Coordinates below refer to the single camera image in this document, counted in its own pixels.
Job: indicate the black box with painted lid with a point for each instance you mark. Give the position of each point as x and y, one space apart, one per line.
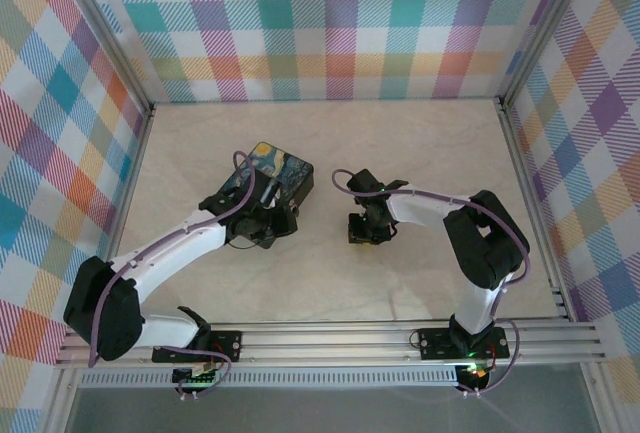
280 165

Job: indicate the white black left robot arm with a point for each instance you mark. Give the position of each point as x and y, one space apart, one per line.
165 253

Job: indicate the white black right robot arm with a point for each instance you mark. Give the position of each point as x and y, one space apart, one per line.
415 210

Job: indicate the left green circuit board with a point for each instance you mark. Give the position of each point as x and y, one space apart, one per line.
195 376

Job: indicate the green circuit board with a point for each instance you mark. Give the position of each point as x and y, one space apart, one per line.
475 372
195 376

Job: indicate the right green circuit board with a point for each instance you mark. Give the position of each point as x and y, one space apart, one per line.
475 372

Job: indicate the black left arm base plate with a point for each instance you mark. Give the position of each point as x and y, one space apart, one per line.
227 345

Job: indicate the aluminium mounting rail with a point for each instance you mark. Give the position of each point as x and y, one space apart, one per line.
325 343

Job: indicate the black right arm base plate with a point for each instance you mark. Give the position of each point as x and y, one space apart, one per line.
435 343

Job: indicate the aluminium table side rail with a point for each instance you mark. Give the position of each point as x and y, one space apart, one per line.
532 203
122 213

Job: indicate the aluminium frame post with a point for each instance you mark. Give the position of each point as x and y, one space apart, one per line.
547 28
105 28

